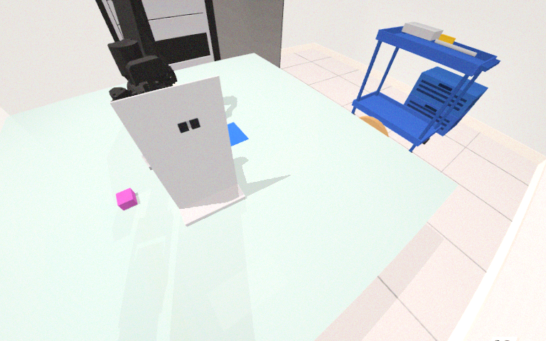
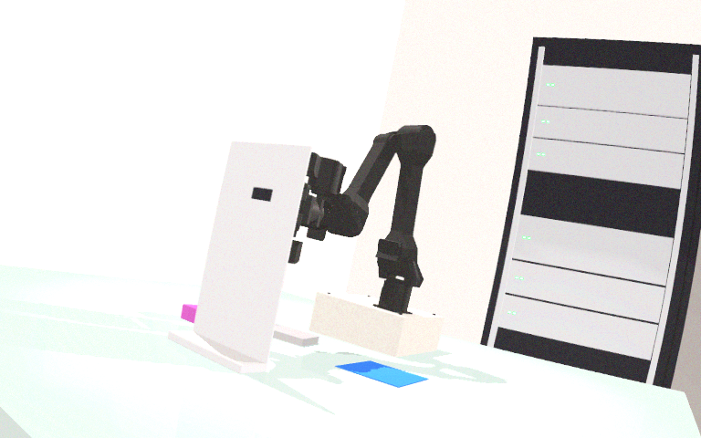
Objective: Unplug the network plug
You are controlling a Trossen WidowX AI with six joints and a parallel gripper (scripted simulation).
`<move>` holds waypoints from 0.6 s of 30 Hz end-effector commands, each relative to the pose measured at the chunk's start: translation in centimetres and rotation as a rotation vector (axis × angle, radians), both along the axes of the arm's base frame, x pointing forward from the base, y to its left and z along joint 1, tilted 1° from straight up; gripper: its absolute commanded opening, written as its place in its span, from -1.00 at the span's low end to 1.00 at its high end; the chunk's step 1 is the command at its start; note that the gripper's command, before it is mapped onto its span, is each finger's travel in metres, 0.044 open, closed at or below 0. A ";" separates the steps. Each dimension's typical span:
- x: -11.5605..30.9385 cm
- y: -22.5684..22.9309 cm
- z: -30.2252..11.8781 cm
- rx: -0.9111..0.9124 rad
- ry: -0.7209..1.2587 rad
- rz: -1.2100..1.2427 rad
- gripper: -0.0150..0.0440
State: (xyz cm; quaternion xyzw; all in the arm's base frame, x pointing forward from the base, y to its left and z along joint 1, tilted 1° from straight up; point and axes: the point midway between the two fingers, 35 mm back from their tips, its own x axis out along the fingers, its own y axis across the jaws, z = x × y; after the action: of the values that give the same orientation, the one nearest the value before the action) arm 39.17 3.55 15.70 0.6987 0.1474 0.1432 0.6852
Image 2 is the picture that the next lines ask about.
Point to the white panel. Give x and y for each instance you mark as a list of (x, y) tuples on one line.
[(247, 257)]

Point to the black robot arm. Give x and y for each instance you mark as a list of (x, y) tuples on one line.
[(346, 213)]

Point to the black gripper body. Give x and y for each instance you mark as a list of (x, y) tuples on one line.
[(312, 209)]

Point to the pink cube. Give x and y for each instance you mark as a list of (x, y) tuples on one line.
[(188, 312)]

